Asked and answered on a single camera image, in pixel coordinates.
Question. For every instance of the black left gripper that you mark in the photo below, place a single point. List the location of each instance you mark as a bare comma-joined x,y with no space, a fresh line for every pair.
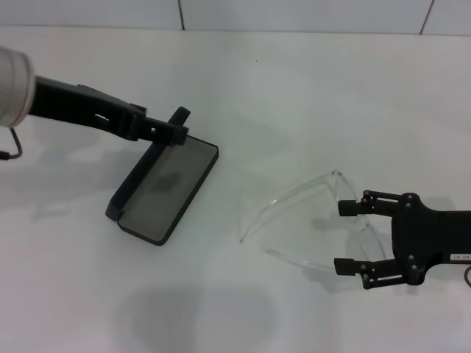
84,106

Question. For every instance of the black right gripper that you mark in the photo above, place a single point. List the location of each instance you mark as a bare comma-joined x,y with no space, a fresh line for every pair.
423,235

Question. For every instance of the black glasses case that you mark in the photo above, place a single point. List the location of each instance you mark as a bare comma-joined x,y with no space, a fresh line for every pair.
165,184

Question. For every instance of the clear white glasses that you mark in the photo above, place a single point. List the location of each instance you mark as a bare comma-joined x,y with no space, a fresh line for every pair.
344,184

